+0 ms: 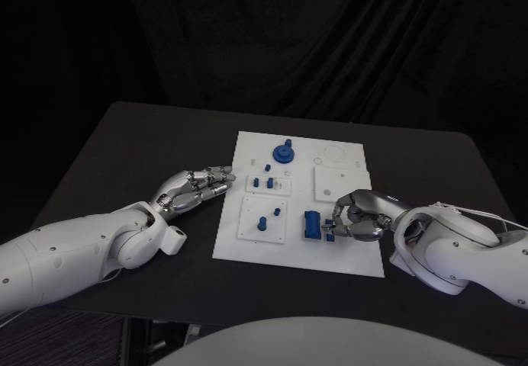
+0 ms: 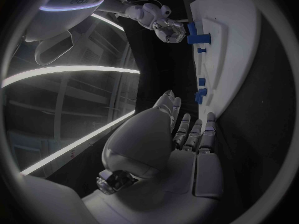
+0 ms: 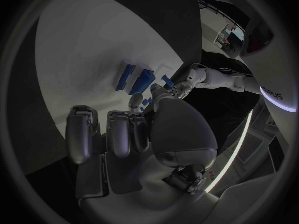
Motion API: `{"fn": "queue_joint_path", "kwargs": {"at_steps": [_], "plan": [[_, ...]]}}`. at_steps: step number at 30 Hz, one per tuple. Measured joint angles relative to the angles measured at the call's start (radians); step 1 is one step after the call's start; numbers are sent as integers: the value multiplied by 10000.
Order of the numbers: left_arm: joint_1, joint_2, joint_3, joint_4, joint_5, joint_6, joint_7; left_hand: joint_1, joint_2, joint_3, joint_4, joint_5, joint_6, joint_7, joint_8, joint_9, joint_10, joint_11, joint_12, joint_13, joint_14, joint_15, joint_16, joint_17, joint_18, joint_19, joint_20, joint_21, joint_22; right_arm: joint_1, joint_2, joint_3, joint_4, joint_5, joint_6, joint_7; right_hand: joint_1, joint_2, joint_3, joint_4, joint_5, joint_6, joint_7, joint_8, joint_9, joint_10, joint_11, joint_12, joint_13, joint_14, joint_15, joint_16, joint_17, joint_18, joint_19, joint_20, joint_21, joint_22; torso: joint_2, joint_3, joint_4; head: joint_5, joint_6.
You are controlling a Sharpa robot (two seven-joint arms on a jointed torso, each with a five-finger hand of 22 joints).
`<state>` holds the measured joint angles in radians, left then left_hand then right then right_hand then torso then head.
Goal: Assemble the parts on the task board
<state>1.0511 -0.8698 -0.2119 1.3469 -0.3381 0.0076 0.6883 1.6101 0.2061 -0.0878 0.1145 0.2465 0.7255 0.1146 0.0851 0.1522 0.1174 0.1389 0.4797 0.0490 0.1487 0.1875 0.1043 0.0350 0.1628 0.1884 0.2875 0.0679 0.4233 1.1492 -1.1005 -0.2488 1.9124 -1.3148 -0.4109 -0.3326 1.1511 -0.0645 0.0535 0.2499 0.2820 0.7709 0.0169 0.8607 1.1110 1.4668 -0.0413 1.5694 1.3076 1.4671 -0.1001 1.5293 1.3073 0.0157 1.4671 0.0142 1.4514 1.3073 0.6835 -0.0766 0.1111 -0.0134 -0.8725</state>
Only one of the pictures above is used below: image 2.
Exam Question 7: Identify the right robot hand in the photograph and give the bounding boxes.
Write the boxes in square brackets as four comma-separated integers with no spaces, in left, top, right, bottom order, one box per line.
[152,18,187,43]

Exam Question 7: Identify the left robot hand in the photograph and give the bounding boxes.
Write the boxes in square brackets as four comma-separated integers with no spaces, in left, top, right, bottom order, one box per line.
[81,89,226,224]

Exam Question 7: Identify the thick blue cylinder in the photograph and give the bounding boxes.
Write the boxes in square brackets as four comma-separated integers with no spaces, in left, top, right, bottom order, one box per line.
[186,33,213,45]

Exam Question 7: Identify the white task board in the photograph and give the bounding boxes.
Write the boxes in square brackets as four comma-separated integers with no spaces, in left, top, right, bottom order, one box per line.
[187,0,263,124]

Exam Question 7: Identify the long thin blue cylinder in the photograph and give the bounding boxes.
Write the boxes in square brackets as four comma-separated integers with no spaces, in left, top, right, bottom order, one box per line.
[187,21,198,36]

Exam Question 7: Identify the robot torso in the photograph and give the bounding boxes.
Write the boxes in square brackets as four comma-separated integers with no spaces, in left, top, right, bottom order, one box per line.
[23,0,106,43]

